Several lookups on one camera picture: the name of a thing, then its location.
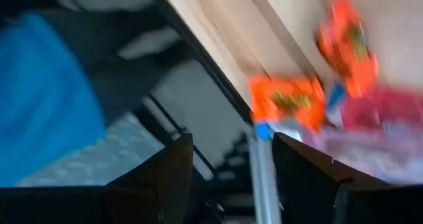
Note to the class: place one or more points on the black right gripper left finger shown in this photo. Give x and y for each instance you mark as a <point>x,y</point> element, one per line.
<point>158,184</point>

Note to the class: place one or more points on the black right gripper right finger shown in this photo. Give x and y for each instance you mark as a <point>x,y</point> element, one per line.
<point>307,184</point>

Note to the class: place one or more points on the silver blue candy wrapper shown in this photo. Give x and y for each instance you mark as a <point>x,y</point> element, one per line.
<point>262,171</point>

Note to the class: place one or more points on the orange candy wrapper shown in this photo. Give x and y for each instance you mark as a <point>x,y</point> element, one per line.
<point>264,98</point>
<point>343,45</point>

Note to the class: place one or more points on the pink candy wrapper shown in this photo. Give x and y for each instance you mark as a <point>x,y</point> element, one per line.
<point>390,108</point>

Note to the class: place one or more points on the silver purple candy wrapper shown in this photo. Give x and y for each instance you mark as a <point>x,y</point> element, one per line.
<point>370,151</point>

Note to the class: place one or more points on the blue white candy wrapper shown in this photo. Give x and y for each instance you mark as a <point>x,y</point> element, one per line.
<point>335,98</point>

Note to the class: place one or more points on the large blue object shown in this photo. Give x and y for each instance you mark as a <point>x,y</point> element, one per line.
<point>43,101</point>

